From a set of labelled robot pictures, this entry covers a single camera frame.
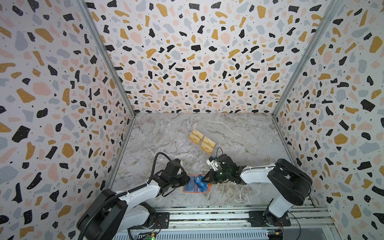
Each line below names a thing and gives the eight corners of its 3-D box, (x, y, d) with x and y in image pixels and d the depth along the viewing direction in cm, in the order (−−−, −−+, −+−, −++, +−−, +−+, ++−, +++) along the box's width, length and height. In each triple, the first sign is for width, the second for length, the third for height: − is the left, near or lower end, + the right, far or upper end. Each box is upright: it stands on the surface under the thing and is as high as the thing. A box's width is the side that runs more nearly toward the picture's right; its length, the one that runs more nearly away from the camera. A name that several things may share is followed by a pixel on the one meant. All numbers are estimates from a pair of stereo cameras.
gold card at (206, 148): (199, 150, 102) (199, 144, 95) (202, 147, 103) (202, 140, 97) (209, 158, 98) (210, 151, 92) (212, 154, 100) (213, 148, 93)
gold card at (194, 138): (189, 140, 105) (188, 134, 100) (191, 138, 106) (191, 132, 101) (197, 147, 101) (197, 141, 96) (200, 145, 103) (200, 139, 97)
